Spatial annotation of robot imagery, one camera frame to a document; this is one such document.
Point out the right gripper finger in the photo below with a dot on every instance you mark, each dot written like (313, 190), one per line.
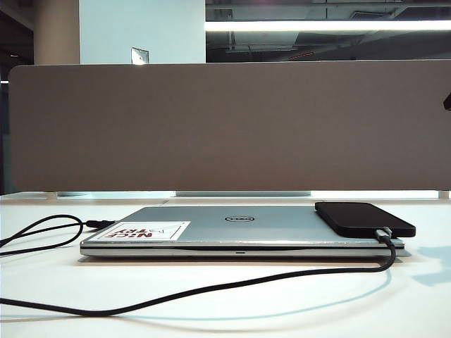
(448, 102)

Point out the black smartphone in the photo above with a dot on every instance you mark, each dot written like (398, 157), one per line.
(352, 218)

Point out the white ceiling light strip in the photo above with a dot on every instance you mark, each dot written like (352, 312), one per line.
(317, 25)

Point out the red ceiling sign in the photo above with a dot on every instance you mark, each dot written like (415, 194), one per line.
(302, 55)

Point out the brown desk partition panel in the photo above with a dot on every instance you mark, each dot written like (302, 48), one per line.
(229, 126)

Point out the grey bar under partition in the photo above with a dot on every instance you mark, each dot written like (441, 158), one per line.
(243, 193)

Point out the silver Dell laptop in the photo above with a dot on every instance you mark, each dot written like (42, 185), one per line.
(229, 236)

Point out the white Nice Try sticker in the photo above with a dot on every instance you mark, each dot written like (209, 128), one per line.
(165, 230)

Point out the beige round column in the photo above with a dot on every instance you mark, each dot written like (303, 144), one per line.
(56, 31)

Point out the white partition clamp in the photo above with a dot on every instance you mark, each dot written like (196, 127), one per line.
(53, 195)

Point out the silver wall plate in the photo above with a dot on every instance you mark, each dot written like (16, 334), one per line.
(140, 55)

